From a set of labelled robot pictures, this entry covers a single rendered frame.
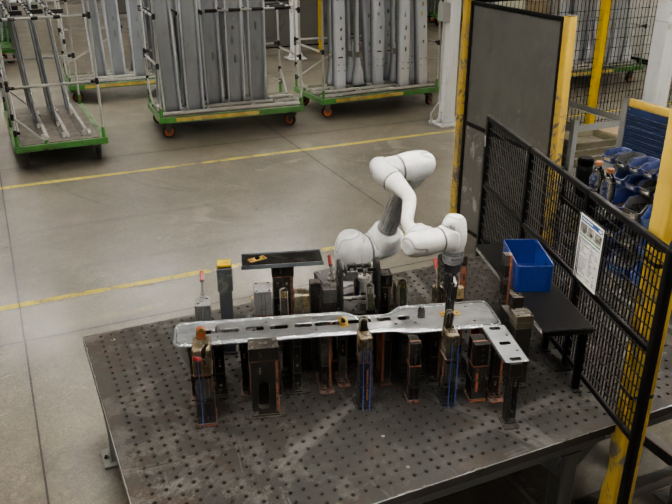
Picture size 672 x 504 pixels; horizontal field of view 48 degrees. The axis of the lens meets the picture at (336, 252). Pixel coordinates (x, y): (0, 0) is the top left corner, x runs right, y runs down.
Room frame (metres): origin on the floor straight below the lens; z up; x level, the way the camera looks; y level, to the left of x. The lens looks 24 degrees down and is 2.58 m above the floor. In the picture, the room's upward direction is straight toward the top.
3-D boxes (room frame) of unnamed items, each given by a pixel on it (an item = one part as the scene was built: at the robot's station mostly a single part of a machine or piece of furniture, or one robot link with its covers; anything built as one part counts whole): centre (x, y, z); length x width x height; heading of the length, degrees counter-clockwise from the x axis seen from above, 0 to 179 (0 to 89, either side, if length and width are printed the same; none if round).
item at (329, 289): (2.99, 0.03, 0.89); 0.13 x 0.11 x 0.38; 8
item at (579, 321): (3.13, -0.89, 1.02); 0.90 x 0.22 x 0.03; 8
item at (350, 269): (3.02, -0.10, 0.94); 0.18 x 0.13 x 0.49; 98
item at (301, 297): (2.93, 0.15, 0.89); 0.13 x 0.11 x 0.38; 8
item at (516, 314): (2.78, -0.78, 0.88); 0.08 x 0.08 x 0.36; 8
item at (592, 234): (2.85, -1.05, 1.30); 0.23 x 0.02 x 0.31; 8
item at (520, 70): (5.49, -1.27, 1.00); 1.34 x 0.14 x 2.00; 24
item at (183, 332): (2.79, -0.01, 1.00); 1.38 x 0.22 x 0.02; 98
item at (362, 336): (2.64, -0.12, 0.87); 0.12 x 0.09 x 0.35; 8
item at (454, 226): (2.86, -0.48, 1.39); 0.13 x 0.11 x 0.16; 119
